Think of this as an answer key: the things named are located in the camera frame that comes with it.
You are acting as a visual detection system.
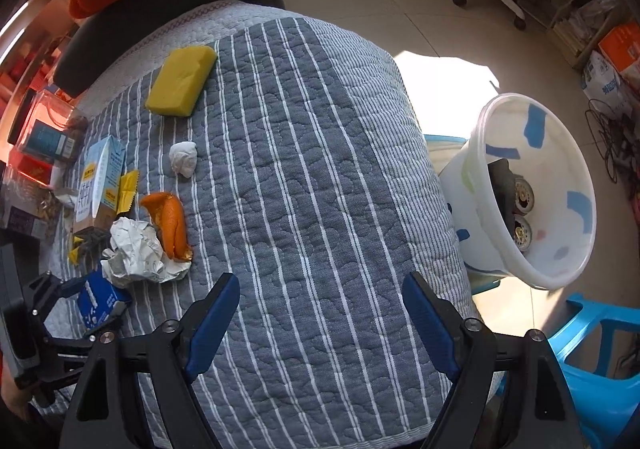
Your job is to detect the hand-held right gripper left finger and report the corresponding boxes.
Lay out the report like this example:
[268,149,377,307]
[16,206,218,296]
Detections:
[60,273,241,449]

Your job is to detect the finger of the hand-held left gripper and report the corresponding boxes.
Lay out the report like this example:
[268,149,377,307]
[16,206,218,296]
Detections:
[27,271,88,325]
[30,314,126,407]

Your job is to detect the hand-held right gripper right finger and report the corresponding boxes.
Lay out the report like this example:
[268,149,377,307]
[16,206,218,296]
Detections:
[401,271,586,449]

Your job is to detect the small blue snack box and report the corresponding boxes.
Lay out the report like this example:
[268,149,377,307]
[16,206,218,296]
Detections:
[76,271,133,330]

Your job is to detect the white paper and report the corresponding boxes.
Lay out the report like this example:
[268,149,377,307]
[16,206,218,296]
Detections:
[100,216,192,289]

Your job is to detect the orange peel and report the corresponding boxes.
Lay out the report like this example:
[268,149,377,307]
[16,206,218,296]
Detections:
[139,191,193,264]

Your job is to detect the blue white milk carton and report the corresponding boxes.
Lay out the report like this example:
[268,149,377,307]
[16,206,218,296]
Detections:
[72,135,127,235]

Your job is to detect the yellow snack packet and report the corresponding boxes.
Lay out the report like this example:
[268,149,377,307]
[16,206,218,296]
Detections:
[67,170,141,265]

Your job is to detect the black plastic compartment tray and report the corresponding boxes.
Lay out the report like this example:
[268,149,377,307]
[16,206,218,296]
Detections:
[487,158,518,235]

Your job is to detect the white tissue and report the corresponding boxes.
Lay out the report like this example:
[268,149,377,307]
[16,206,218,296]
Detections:
[168,140,198,180]

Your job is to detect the white plastic bucket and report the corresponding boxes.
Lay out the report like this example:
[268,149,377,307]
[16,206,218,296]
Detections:
[437,91,598,291]

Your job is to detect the clear jar purple label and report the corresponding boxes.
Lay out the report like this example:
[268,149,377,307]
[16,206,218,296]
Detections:
[0,164,66,242]

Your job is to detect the clear jar teal label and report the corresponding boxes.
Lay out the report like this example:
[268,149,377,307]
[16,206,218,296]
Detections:
[15,89,88,162]

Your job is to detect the grey striped quilted blanket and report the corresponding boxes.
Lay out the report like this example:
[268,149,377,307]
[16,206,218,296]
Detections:
[30,0,496,449]

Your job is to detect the blue plastic stool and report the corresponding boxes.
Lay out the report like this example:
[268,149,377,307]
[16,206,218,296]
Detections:
[547,293,640,449]

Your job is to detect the pink shelf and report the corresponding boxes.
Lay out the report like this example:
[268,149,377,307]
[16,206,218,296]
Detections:
[0,0,81,140]

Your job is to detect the yellow sponge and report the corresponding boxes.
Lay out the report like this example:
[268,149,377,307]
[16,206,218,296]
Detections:
[145,45,218,118]

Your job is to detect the white printed bag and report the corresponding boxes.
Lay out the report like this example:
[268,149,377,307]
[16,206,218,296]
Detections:
[580,49,638,117]

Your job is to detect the orange cardboard box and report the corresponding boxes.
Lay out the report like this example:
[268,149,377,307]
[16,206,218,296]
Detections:
[597,21,640,80]

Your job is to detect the tangled black cables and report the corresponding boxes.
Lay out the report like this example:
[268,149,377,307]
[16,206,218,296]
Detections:
[585,99,636,184]

